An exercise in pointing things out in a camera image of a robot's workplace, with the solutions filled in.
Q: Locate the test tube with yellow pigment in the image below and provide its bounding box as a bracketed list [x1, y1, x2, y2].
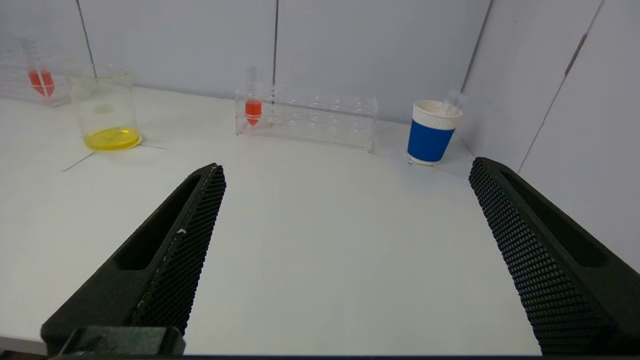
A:
[442, 89, 463, 116]

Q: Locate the clear plastic test tube rack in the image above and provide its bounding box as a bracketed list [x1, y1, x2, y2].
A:
[0, 50, 76, 107]
[235, 82, 379, 153]

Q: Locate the blue and white paper cup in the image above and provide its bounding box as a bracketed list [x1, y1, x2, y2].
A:
[406, 99, 463, 167]

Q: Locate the clear glass beaker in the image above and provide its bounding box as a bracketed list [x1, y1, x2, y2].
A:
[67, 65, 143, 152]

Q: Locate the test tube with red pigment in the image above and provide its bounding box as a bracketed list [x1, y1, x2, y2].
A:
[20, 37, 56, 98]
[244, 66, 263, 127]

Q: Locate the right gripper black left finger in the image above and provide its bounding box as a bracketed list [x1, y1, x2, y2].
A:
[41, 163, 227, 357]

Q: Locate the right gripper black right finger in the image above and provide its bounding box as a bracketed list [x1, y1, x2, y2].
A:
[468, 157, 640, 357]

